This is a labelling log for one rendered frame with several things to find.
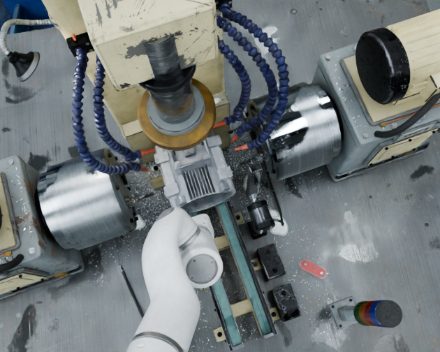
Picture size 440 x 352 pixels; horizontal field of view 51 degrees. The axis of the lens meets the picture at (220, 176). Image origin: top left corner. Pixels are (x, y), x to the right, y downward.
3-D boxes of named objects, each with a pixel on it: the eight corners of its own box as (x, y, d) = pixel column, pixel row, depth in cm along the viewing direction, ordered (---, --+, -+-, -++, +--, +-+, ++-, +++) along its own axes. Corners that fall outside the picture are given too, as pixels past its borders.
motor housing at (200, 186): (158, 160, 145) (148, 138, 127) (216, 142, 146) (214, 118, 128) (177, 219, 140) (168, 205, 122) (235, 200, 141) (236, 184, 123)
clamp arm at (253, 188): (244, 190, 134) (247, 163, 110) (254, 186, 134) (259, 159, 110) (248, 201, 133) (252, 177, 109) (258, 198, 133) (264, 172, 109)
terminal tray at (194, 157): (165, 139, 131) (160, 129, 124) (200, 128, 132) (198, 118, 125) (177, 177, 128) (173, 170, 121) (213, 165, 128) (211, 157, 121)
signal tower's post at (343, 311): (327, 304, 143) (365, 302, 103) (351, 295, 144) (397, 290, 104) (338, 330, 141) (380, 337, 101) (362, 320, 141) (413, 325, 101)
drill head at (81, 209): (21, 196, 144) (-22, 173, 120) (132, 158, 146) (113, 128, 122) (38, 272, 137) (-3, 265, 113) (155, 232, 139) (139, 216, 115)
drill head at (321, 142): (221, 129, 148) (218, 94, 124) (337, 89, 151) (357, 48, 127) (247, 200, 141) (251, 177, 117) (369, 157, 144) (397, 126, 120)
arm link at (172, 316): (86, 316, 70) (153, 213, 96) (151, 385, 74) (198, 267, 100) (128, 295, 66) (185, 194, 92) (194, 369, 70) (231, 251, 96)
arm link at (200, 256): (165, 239, 98) (191, 270, 101) (167, 263, 86) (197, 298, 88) (196, 216, 98) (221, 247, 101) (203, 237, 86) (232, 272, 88)
